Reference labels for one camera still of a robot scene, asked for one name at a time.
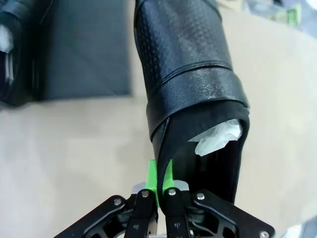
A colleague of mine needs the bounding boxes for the black leather strap shoe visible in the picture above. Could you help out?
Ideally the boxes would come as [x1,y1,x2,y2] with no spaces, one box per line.
[133,0,251,206]
[0,0,54,107]

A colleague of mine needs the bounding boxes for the black shoe stand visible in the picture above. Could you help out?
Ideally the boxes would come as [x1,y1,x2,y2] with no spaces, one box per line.
[32,0,132,101]

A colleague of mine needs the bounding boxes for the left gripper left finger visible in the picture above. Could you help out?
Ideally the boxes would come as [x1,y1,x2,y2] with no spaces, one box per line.
[53,160,159,238]

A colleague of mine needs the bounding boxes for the green white package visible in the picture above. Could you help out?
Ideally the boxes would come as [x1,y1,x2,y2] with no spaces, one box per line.
[269,4,302,26]

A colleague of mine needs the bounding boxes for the white crumpled stuffing paper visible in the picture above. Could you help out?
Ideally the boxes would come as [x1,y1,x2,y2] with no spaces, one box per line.
[0,24,14,53]
[188,118,243,157]

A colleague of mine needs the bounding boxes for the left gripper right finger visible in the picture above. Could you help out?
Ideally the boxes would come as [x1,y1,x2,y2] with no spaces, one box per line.
[162,158,275,238]

